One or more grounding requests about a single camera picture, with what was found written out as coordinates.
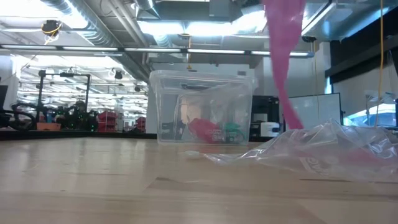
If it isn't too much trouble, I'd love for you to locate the white device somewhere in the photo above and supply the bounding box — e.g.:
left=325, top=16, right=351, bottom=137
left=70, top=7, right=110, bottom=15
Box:
left=260, top=121, right=281, bottom=138

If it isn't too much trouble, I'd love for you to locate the orange bin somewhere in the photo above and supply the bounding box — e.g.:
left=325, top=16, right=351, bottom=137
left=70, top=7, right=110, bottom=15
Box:
left=36, top=122, right=62, bottom=131

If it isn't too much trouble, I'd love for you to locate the background black robot station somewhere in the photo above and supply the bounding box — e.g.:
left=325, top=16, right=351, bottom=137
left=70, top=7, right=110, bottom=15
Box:
left=11, top=70, right=99, bottom=131

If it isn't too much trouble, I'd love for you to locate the yellow ceiling cord reel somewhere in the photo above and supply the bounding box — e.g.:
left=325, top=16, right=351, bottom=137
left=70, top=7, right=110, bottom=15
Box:
left=41, top=19, right=63, bottom=45

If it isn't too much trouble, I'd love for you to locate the long ceiling light bar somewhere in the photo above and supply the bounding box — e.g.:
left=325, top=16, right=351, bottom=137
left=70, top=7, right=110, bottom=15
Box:
left=0, top=44, right=315, bottom=58

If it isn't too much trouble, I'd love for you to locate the red bin rack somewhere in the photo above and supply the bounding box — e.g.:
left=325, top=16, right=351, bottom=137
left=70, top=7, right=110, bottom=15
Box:
left=135, top=116, right=147, bottom=133
left=97, top=110, right=119, bottom=132

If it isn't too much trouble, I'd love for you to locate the red bandage pack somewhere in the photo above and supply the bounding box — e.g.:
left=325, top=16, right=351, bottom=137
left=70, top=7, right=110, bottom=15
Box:
left=188, top=118, right=225, bottom=144

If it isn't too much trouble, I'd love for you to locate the clear plastic zip bag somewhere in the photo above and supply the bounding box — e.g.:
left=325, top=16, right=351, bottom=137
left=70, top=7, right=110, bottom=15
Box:
left=178, top=119, right=398, bottom=184

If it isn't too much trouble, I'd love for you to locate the black cabinet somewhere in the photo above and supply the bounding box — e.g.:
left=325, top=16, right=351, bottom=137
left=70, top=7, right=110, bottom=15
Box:
left=250, top=95, right=280, bottom=138

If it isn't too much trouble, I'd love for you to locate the whiteboard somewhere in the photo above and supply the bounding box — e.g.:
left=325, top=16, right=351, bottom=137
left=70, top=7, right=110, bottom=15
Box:
left=287, top=92, right=343, bottom=130

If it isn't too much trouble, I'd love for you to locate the black monitor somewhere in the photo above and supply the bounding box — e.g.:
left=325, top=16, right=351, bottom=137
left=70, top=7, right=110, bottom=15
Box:
left=0, top=85, right=9, bottom=110

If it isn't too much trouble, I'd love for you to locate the pink elastic bandage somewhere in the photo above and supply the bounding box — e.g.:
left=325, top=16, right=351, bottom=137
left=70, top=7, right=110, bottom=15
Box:
left=262, top=0, right=398, bottom=167

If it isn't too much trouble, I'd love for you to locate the yellow cable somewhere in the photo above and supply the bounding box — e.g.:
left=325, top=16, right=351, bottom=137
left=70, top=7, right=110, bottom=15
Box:
left=374, top=0, right=385, bottom=127

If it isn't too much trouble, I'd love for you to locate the green bandage pack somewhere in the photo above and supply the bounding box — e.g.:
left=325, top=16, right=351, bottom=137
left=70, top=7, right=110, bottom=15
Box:
left=223, top=122, right=247, bottom=144

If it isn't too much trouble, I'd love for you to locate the clear plastic storage box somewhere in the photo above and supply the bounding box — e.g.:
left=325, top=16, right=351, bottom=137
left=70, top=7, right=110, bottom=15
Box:
left=149, top=70, right=257, bottom=146

